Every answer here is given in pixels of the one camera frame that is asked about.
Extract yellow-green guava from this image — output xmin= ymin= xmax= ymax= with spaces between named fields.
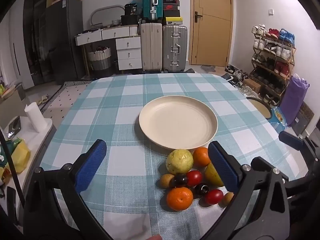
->
xmin=165 ymin=149 xmax=194 ymax=174

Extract brown kiwi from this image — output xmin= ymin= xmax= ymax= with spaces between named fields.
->
xmin=159 ymin=173 xmax=175 ymax=189
xmin=222 ymin=192 xmax=234 ymax=206

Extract purple bag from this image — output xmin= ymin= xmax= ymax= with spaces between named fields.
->
xmin=279 ymin=74 xmax=310 ymax=126

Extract teal upright suitcase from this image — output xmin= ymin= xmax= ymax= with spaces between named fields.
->
xmin=143 ymin=0 xmax=163 ymax=21

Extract beige suitcase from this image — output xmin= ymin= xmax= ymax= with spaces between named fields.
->
xmin=140 ymin=23 xmax=163 ymax=72

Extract cream round plate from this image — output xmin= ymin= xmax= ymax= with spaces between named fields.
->
xmin=138 ymin=95 xmax=219 ymax=150

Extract orange tangerine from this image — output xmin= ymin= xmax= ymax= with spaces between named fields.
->
xmin=193 ymin=147 xmax=210 ymax=167
xmin=166 ymin=187 xmax=194 ymax=211

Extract black cable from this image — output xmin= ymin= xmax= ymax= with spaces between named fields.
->
xmin=0 ymin=127 xmax=27 ymax=208

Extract wooden door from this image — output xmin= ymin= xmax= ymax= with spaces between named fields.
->
xmin=188 ymin=0 xmax=233 ymax=67

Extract smaller red tomato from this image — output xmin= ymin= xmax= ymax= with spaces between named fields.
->
xmin=204 ymin=189 xmax=224 ymax=205

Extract white drawer desk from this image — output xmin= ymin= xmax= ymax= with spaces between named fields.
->
xmin=75 ymin=24 xmax=142 ymax=70

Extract dark grey refrigerator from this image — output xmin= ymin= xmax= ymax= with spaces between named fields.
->
xmin=45 ymin=0 xmax=86 ymax=85

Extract oval mirror frame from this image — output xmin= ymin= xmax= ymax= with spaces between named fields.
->
xmin=89 ymin=5 xmax=125 ymax=27

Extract dark plum front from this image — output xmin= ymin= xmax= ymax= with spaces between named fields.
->
xmin=193 ymin=183 xmax=210 ymax=198

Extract white paper towel roll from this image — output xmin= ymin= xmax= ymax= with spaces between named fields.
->
xmin=24 ymin=102 xmax=47 ymax=133

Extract green-yellow citrus fruit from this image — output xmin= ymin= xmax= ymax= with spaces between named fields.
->
xmin=204 ymin=163 xmax=224 ymax=187

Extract white side table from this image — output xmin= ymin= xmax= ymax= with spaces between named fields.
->
xmin=11 ymin=116 xmax=56 ymax=196

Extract teal checkered tablecloth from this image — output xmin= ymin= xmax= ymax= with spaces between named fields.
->
xmin=41 ymin=73 xmax=307 ymax=239

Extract larger red tomato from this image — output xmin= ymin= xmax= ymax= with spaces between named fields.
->
xmin=186 ymin=170 xmax=202 ymax=187

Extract dark plum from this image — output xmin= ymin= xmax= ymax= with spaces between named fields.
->
xmin=193 ymin=183 xmax=210 ymax=198
xmin=172 ymin=173 xmax=188 ymax=187

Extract woven laundry basket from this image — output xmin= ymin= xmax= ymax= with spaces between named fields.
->
xmin=88 ymin=46 xmax=111 ymax=71

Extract yellow plastic bag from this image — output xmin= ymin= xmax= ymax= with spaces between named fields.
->
xmin=6 ymin=138 xmax=31 ymax=174

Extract wooden shoe rack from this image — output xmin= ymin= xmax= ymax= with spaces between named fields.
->
xmin=249 ymin=34 xmax=296 ymax=106

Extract stacked shoe boxes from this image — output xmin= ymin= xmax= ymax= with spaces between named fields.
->
xmin=163 ymin=0 xmax=183 ymax=25

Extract silver suitcase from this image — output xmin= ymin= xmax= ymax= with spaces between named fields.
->
xmin=162 ymin=25 xmax=188 ymax=73

